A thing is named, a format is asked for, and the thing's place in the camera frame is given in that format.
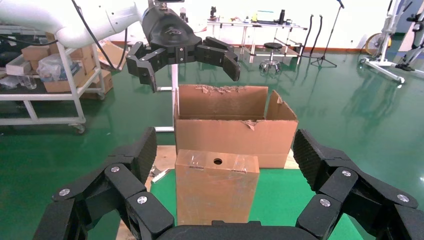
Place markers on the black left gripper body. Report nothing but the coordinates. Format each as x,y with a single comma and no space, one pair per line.
169,33

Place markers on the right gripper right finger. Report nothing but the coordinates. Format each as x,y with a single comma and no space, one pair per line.
338,185

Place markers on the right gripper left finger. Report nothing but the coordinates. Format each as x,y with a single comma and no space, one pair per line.
126,185

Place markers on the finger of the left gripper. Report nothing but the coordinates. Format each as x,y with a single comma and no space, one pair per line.
142,64
215,54

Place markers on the small taped cardboard box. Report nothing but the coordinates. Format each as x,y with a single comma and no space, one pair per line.
215,192

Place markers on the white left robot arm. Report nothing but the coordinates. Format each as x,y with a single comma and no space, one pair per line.
82,23

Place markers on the flat cardboard sheet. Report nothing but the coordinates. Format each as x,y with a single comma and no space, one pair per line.
111,53

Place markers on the brown cardboard box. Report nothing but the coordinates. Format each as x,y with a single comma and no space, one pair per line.
86,61
106,81
34,53
63,86

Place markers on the large open cardboard carton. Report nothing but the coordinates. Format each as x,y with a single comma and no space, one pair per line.
232,139

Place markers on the white flat box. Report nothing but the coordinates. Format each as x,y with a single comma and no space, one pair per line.
18,68

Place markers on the black desktop device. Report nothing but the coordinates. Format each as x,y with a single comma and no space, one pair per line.
213,12

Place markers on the green table cloth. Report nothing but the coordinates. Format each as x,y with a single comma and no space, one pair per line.
281,192

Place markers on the black wheeled stool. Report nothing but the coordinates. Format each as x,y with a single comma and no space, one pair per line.
273,45

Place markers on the black bottle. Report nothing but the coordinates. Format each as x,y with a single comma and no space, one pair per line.
282,16

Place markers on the clear plastic bag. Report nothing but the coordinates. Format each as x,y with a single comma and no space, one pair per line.
53,66

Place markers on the black curved pole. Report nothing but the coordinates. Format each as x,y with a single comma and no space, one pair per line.
320,17
311,16

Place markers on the white wheeled shelf cart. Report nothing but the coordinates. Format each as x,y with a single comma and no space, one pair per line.
39,97

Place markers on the black tripod stand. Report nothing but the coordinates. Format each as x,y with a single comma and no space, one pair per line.
323,59

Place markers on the clear plastic jar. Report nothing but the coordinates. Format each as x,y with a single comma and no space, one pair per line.
28,82

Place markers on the white rig stand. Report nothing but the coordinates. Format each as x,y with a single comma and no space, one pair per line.
384,71

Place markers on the yellow floor fan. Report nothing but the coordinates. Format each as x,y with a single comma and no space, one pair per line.
372,43

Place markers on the black rig stand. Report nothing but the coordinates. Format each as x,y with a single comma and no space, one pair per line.
419,24

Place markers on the white metal stand frame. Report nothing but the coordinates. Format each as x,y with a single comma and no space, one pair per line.
174,76

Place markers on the white metal frame table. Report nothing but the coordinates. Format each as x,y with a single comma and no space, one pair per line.
265,24

